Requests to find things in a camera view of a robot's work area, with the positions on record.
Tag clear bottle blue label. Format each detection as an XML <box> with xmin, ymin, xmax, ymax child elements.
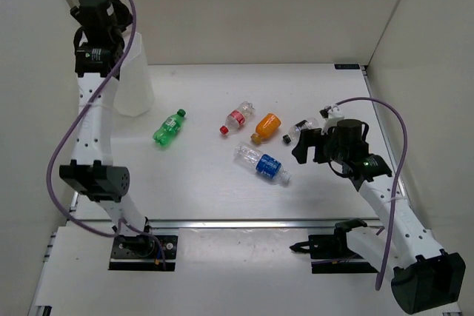
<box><xmin>234</xmin><ymin>142</ymin><xmax>291</xmax><ymax>186</ymax></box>

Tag clear bottle black label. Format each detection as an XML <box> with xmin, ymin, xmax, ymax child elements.
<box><xmin>282</xmin><ymin>118</ymin><xmax>319</xmax><ymax>145</ymax></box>

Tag orange juice bottle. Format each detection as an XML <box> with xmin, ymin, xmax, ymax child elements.
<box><xmin>250</xmin><ymin>113</ymin><xmax>281</xmax><ymax>145</ymax></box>

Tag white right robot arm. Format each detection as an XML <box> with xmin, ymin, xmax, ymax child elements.
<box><xmin>291</xmin><ymin>119</ymin><xmax>466</xmax><ymax>315</ymax></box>

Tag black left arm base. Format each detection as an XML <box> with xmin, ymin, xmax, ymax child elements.
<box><xmin>108</xmin><ymin>229</ymin><xmax>178</xmax><ymax>272</ymax></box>

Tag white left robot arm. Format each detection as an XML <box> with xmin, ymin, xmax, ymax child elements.
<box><xmin>59</xmin><ymin>0</ymin><xmax>156</xmax><ymax>257</ymax></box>

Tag clear bottle red label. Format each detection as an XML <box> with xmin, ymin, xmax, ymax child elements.
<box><xmin>219</xmin><ymin>101</ymin><xmax>255</xmax><ymax>135</ymax></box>

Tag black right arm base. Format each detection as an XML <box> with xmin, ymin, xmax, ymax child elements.
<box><xmin>290</xmin><ymin>218</ymin><xmax>377</xmax><ymax>275</ymax></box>

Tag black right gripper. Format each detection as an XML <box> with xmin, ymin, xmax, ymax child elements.
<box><xmin>293</xmin><ymin>127</ymin><xmax>348</xmax><ymax>164</ymax></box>

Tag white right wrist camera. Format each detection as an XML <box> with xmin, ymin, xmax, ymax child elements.
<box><xmin>320</xmin><ymin>104</ymin><xmax>345</xmax><ymax>135</ymax></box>

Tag translucent white plastic bin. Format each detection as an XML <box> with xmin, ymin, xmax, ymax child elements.
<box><xmin>114</xmin><ymin>33</ymin><xmax>155</xmax><ymax>117</ymax></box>

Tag dark label on table edge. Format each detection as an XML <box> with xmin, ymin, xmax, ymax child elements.
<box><xmin>334</xmin><ymin>64</ymin><xmax>360</xmax><ymax>70</ymax></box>

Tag green plastic soda bottle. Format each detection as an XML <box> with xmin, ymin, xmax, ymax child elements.
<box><xmin>153</xmin><ymin>109</ymin><xmax>186</xmax><ymax>147</ymax></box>

